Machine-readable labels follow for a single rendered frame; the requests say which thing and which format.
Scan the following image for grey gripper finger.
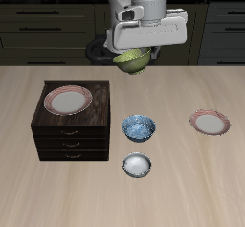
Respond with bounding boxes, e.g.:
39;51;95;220
150;46;161;60

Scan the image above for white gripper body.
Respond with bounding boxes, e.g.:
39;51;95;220
113;8;189;51

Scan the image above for green bowl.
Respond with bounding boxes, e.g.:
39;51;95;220
112;47;152;76

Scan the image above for blue patterned bowl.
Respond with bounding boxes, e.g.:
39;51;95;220
121;114;157;144

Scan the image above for small white bowl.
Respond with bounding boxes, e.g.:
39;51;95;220
122;151;152;179

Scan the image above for red rimmed white plate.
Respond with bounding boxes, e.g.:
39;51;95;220
189;109;232;137
43;84;94;117

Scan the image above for dark kitchen cupboards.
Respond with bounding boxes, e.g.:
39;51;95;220
0;0;245;67

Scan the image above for dark wooden drawer cabinet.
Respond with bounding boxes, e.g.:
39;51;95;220
30;79;111;162

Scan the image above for flat black base plate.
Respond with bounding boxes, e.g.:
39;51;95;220
84;34;161;66

